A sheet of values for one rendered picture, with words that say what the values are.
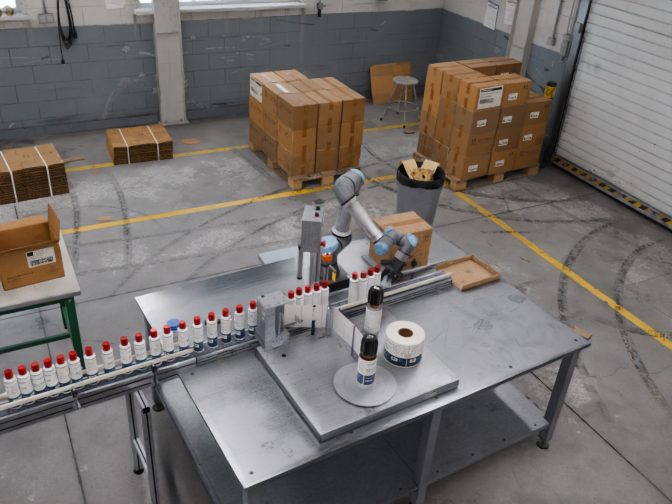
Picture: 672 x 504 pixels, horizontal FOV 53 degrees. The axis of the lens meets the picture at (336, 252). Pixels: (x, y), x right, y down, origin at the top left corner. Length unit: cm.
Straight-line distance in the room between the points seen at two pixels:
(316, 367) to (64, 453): 168
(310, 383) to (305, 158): 396
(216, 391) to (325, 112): 409
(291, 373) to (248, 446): 46
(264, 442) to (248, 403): 25
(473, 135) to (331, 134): 145
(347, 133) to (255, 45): 228
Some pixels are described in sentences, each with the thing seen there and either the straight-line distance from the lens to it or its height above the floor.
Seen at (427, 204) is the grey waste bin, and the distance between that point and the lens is 616.
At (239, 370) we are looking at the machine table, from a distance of 347.
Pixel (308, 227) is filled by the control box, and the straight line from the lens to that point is 344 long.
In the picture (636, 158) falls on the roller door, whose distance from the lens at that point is 762.
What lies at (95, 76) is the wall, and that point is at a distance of 846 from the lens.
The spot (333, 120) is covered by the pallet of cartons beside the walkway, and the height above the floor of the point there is 69.
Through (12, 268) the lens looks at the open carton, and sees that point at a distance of 429.
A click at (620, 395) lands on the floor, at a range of 512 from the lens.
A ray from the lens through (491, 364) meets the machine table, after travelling 369.
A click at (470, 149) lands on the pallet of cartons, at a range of 718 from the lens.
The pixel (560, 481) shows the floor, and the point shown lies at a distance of 439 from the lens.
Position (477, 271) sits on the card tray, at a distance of 441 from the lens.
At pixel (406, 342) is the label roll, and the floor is 102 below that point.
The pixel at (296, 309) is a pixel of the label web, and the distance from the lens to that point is 353.
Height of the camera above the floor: 313
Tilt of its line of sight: 31 degrees down
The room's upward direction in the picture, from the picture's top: 4 degrees clockwise
